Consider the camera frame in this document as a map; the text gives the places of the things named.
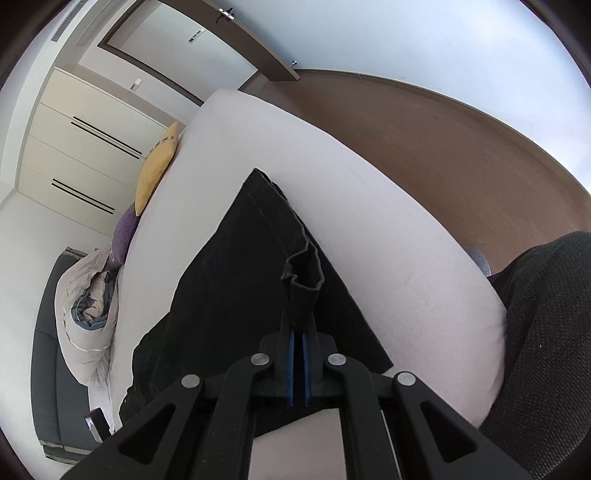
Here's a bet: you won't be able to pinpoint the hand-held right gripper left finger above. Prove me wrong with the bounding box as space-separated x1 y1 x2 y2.
60 308 297 480

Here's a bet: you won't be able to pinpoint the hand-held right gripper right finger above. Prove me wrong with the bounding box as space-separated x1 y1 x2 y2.
301 310 536 480

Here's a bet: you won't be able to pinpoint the black pants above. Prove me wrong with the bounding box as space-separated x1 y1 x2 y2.
119 168 394 439

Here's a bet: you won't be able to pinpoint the white bed mattress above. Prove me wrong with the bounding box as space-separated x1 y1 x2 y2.
90 89 509 480

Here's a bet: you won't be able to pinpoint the small dark bedside object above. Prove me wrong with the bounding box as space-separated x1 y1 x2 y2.
84 407 114 441

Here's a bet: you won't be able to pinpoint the beige grey duvet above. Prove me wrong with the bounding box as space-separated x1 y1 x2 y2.
54 248 122 386

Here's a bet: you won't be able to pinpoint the purple pillow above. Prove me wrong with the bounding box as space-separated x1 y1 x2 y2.
111 204 140 266

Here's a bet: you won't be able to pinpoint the yellow pillow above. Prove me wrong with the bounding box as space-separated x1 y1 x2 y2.
135 121 181 217

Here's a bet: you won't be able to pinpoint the dark grey headboard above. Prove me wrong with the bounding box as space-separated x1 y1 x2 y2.
30 247 100 460

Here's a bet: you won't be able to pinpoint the person's dark trouser leg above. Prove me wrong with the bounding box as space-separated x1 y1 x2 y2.
478 231 591 480

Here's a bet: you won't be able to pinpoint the cream wardrobe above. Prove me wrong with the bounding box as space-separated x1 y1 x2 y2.
0 67 185 241

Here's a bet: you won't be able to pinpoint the air conditioner vent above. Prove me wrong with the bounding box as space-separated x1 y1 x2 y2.
50 0 89 43

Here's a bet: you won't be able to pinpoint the white door with handle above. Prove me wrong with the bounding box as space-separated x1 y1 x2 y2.
97 0 301 108

